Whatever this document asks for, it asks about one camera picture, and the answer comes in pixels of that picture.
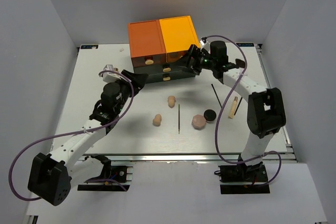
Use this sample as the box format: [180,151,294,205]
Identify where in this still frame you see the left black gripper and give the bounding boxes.
[114,70,148,114]

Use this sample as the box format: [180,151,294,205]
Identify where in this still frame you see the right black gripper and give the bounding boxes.
[174,45,216,76]

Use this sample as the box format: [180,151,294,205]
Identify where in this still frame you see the clear yellow box drawer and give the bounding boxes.
[166,50,188,63]

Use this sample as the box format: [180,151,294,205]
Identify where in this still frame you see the beige makeup sponge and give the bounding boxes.
[167,95,176,108]
[152,114,162,126]

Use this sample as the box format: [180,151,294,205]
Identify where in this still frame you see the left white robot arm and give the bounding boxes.
[28,70,148,206]

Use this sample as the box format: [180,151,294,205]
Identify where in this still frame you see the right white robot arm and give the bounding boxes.
[176,36,286,182]

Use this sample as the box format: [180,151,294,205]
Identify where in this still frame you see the dark teal drawer cabinet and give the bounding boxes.
[132,59,195,84]

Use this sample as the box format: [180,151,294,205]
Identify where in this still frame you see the yellow drawer box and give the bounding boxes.
[159,16,200,53]

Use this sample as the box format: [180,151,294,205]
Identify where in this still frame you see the dark orange drawer box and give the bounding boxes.
[128,19,166,68]

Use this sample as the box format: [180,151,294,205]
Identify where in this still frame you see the thin black brush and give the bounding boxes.
[178,104,181,134]
[234,97,243,116]
[211,83,222,108]

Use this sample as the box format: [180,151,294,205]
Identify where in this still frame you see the black fan brush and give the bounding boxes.
[235,59,246,68]

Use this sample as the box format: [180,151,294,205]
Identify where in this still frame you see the middle thin black brush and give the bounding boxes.
[178,104,181,134]

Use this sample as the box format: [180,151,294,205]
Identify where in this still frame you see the black lid round jar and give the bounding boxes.
[203,109,217,123]

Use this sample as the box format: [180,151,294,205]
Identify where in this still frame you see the far right thin black brush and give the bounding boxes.
[234,97,243,116]

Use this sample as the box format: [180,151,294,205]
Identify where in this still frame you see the right beige concealer tube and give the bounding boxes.
[228,97,238,119]

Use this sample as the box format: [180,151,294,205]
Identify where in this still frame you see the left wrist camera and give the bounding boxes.
[102,65,120,83]

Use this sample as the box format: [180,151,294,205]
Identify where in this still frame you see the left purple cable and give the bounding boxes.
[8,69,135,201]

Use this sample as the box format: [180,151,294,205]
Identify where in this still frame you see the purple cable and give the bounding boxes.
[202,35,282,186]
[8,69,135,201]

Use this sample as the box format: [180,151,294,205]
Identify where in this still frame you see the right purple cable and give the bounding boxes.
[202,35,282,186]

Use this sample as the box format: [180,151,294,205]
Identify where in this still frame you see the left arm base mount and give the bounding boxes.
[77,154,133,192]

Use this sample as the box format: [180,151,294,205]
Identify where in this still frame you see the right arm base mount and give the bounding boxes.
[214,163,270,195]

